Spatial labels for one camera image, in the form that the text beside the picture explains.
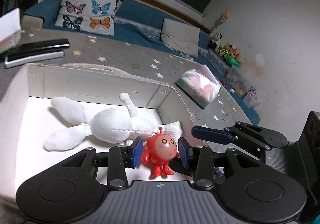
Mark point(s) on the green toy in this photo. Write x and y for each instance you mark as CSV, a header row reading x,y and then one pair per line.
x,y
232,61

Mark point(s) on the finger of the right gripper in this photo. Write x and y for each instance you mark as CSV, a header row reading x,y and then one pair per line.
x,y
230,135

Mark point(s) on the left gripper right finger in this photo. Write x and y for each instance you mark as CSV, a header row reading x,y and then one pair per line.
x,y
199,162

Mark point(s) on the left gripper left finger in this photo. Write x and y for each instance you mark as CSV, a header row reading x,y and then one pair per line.
x,y
119,158

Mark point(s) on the black and silver laptop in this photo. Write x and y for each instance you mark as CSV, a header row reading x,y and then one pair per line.
x,y
36,51

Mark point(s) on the pink tissue pack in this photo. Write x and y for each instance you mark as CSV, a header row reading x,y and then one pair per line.
x,y
200,84

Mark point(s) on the blue sofa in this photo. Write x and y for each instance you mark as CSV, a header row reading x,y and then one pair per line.
x,y
139,24

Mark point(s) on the clear plastic toy bin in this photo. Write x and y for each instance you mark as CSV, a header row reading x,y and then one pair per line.
x,y
251,100

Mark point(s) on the flower doll wall decoration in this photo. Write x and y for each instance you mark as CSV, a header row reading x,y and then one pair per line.
x,y
221,19

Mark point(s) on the open white paper box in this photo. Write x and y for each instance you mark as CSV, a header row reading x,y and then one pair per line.
x,y
10,30

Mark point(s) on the orange plush toy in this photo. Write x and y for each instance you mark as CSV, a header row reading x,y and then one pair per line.
x,y
229,50

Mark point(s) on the grey cushion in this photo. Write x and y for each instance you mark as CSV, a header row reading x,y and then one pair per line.
x,y
180,37

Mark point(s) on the butterfly print pillow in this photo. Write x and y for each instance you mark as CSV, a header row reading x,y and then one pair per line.
x,y
93,16

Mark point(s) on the red round robot toy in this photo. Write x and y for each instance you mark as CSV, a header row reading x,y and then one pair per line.
x,y
159,150

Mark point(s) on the white cardboard box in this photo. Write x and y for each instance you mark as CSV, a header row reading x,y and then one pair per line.
x,y
27,118

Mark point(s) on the white plush rabbit toy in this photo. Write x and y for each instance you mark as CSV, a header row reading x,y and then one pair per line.
x,y
112,125

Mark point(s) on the panda plush toy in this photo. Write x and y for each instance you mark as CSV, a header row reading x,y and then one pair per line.
x,y
215,40

